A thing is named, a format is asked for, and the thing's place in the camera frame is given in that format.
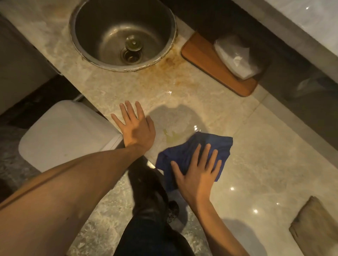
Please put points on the person's right hand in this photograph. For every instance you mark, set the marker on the person's right hand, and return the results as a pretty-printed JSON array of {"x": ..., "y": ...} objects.
[{"x": 196, "y": 184}]

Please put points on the person's left hand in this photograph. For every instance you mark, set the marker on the person's left hand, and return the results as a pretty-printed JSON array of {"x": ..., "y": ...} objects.
[{"x": 138, "y": 129}]

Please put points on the dark blue cleaning cloth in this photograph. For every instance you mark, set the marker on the dark blue cleaning cloth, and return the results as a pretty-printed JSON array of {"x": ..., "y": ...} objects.
[{"x": 182, "y": 153}]

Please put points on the brown cloth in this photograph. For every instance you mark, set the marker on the brown cloth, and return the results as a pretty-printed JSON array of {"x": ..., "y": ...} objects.
[{"x": 314, "y": 226}]

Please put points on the person's left forearm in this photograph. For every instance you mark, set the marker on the person's left forearm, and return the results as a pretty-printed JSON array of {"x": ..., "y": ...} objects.
[{"x": 60, "y": 205}]

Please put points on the person's right forearm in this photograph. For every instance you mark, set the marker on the person's right forearm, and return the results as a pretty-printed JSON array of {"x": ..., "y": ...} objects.
[{"x": 221, "y": 234}]

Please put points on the person's dark trousers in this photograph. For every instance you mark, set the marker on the person's dark trousers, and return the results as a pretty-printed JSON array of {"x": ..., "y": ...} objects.
[{"x": 153, "y": 237}]

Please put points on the white grey upholstered chair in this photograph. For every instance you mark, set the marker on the white grey upholstered chair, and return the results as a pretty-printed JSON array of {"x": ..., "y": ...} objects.
[{"x": 63, "y": 132}]

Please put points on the metal sink drain stopper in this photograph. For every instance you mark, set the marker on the metal sink drain stopper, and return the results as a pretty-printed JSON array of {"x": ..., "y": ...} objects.
[{"x": 134, "y": 43}]

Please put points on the brown wooden tray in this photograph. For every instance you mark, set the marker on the brown wooden tray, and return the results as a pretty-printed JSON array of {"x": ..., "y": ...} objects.
[{"x": 203, "y": 60}]

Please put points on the round steel sink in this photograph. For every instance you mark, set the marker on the round steel sink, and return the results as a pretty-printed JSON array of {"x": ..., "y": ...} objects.
[{"x": 92, "y": 29}]

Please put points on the clear bag of white powder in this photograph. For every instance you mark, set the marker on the clear bag of white powder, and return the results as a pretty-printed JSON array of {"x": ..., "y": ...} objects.
[{"x": 237, "y": 59}]

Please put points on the grey marble raised bar ledge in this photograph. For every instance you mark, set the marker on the grey marble raised bar ledge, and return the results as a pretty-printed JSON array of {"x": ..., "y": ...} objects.
[{"x": 311, "y": 21}]

